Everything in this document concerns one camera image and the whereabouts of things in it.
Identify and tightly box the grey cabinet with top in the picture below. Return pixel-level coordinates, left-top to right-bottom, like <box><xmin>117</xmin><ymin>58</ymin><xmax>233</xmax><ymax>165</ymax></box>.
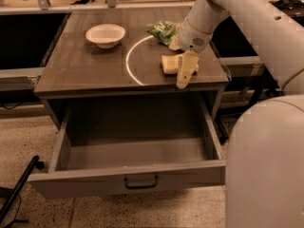
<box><xmin>33</xmin><ymin>6</ymin><xmax>230</xmax><ymax>131</ymax></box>

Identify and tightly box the white bowl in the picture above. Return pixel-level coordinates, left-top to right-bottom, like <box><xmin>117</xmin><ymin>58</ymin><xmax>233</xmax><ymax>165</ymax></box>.
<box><xmin>85</xmin><ymin>24</ymin><xmax>125</xmax><ymax>48</ymax></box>

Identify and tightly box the black pole on floor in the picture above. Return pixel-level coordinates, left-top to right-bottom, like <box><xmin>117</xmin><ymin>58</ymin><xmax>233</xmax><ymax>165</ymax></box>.
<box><xmin>0</xmin><ymin>156</ymin><xmax>44</xmax><ymax>221</ymax></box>

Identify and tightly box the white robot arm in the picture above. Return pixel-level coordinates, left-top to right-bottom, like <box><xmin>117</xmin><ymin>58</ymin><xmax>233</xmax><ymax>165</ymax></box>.
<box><xmin>177</xmin><ymin>0</ymin><xmax>304</xmax><ymax>228</ymax></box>

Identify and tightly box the black VR headset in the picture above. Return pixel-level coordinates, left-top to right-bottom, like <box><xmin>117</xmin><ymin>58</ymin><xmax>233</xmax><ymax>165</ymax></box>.
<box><xmin>273</xmin><ymin>0</ymin><xmax>304</xmax><ymax>17</ymax></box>

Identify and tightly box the green chip bag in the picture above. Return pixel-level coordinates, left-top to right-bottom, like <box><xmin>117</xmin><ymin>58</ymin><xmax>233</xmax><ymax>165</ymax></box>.
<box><xmin>148</xmin><ymin>21</ymin><xmax>181</xmax><ymax>47</ymax></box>

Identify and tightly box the open grey top drawer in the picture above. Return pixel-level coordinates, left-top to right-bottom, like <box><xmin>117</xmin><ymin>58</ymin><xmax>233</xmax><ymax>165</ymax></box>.
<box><xmin>28</xmin><ymin>93</ymin><xmax>226</xmax><ymax>199</ymax></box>

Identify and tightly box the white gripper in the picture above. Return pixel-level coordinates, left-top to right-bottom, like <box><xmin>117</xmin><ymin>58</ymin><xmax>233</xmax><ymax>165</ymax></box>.
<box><xmin>169</xmin><ymin>18</ymin><xmax>212</xmax><ymax>89</ymax></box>

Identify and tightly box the yellow rectangular sponge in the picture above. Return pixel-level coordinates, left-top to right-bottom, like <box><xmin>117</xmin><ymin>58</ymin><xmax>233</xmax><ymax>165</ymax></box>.
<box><xmin>161</xmin><ymin>53</ymin><xmax>200</xmax><ymax>76</ymax></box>

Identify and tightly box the black drawer handle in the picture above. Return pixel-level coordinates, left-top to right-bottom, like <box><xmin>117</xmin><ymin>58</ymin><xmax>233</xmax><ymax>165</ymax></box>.
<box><xmin>123</xmin><ymin>175</ymin><xmax>159</xmax><ymax>190</ymax></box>

